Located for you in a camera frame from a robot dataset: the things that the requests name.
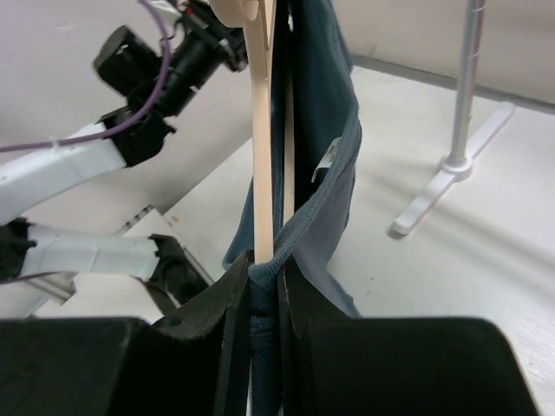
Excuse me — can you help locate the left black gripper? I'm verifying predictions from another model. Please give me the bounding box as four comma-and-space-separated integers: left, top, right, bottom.
93, 1, 248, 117

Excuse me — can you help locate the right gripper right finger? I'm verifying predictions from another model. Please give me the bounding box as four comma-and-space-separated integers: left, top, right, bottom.
277, 261, 539, 415

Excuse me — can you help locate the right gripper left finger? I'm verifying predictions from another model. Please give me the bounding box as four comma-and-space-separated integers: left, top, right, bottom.
1, 251, 252, 415

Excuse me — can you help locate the beige wooden hanger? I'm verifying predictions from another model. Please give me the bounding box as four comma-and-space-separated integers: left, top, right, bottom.
210, 0, 278, 264

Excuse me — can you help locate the blue grey t shirt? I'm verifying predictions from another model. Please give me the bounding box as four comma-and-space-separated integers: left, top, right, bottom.
248, 0, 362, 415

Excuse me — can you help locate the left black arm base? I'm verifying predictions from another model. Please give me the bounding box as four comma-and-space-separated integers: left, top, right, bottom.
144, 234, 213, 315

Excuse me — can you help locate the white clothes rack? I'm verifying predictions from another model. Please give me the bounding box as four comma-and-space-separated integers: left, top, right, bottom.
390, 1, 515, 237

